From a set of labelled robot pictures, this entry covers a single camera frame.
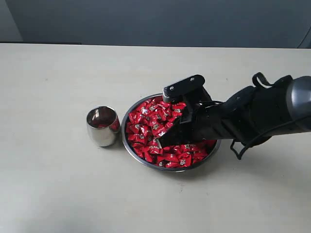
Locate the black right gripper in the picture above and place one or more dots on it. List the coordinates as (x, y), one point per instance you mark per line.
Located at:
(251, 116)

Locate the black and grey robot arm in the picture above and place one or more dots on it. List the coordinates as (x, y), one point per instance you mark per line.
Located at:
(299, 103)

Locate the pile of red wrapped candies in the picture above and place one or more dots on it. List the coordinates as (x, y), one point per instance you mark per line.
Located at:
(150, 131)

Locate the round metal bowl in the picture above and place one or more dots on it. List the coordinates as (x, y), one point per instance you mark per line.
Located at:
(136, 155)

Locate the stainless steel cup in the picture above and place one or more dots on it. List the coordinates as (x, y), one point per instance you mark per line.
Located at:
(103, 137)

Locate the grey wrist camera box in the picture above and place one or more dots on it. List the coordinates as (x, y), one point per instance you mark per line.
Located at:
(179, 89)

